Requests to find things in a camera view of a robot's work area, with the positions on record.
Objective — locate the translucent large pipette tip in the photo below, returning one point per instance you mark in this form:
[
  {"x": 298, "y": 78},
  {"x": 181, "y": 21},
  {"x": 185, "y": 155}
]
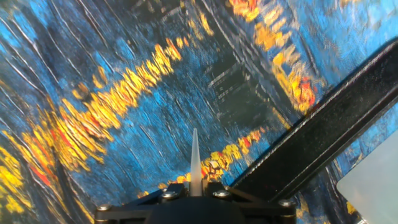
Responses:
[{"x": 196, "y": 168}]

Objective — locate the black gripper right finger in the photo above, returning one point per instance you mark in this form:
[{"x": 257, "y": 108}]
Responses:
[{"x": 264, "y": 207}]

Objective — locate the starry night painting cloth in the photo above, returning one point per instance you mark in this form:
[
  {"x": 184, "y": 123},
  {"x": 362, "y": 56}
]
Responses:
[{"x": 124, "y": 93}]

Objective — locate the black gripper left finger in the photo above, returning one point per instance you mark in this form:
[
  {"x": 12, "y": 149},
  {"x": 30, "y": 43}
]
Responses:
[{"x": 140, "y": 205}]

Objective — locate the black C-clamp with steel screw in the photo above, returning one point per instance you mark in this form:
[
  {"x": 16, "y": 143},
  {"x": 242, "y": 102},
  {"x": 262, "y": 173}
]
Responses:
[{"x": 326, "y": 124}]

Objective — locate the clear box with green rack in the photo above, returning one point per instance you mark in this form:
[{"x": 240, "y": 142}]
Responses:
[{"x": 373, "y": 186}]

